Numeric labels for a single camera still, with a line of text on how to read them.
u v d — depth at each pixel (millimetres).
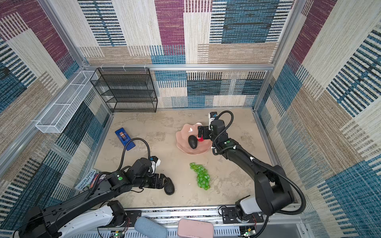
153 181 682
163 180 712
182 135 1008
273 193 422
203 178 818
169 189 778
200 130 777
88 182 831
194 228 701
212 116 746
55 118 711
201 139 999
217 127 637
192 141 965
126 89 1087
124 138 991
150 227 686
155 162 720
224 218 730
